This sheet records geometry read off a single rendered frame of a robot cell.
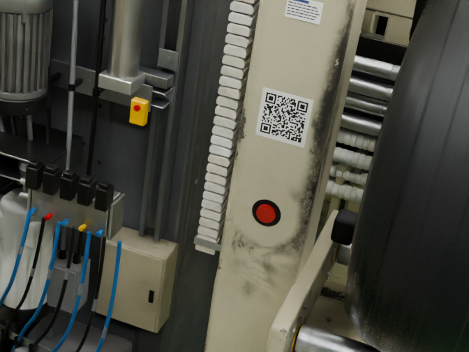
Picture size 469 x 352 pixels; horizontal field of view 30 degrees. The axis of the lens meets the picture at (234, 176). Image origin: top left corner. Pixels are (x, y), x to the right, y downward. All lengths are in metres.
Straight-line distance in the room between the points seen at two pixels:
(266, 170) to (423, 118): 0.33
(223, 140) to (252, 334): 0.34
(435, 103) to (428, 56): 0.07
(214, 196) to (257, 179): 0.09
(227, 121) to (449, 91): 0.38
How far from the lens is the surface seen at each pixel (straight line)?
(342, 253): 1.56
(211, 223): 1.38
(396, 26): 1.78
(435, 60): 1.08
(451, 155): 1.04
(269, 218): 1.32
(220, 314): 1.45
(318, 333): 1.34
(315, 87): 1.23
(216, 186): 1.35
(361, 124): 1.66
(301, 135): 1.26
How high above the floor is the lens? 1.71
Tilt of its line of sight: 27 degrees down
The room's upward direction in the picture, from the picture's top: 9 degrees clockwise
